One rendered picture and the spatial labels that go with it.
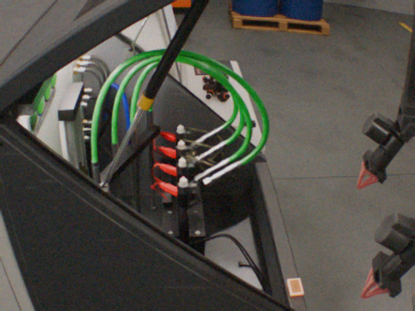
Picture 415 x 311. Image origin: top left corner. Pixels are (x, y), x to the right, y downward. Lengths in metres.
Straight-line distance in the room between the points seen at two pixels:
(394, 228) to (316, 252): 1.73
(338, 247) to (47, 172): 2.14
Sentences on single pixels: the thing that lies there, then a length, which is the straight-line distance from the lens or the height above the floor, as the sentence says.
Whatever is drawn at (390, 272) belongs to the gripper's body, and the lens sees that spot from 1.00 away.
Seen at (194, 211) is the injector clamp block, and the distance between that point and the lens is 1.25.
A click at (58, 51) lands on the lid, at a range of 0.61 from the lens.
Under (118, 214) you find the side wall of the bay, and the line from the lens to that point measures 0.75.
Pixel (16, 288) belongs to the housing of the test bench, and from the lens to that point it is 0.94.
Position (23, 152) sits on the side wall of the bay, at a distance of 0.72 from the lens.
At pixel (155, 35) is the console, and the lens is 1.35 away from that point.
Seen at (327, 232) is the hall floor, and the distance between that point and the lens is 2.77.
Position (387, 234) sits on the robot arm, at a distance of 0.92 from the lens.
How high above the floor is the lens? 1.76
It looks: 32 degrees down
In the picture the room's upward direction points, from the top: 2 degrees clockwise
